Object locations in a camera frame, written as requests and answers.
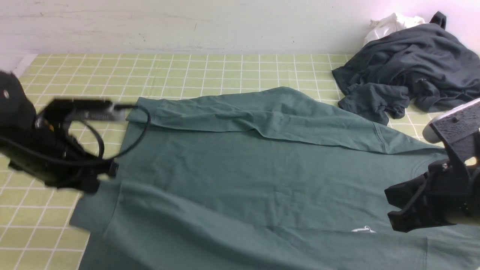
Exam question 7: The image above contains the green checkered tablecloth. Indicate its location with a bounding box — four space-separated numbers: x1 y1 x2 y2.
1 54 445 270

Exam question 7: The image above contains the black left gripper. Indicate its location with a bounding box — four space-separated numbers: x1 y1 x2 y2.
1 109 119 194

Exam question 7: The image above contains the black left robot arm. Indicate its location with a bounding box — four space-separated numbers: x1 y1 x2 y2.
0 71 119 194

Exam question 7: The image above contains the green long-sleeved shirt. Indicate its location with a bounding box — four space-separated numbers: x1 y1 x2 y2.
70 87 479 270

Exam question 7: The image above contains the dark grey crumpled garment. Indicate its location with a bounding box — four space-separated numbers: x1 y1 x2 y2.
331 12 480 125

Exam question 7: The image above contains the white crumpled cloth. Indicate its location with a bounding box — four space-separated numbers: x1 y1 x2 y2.
363 13 426 46

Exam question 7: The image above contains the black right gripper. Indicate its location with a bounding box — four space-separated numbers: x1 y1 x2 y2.
385 159 479 233

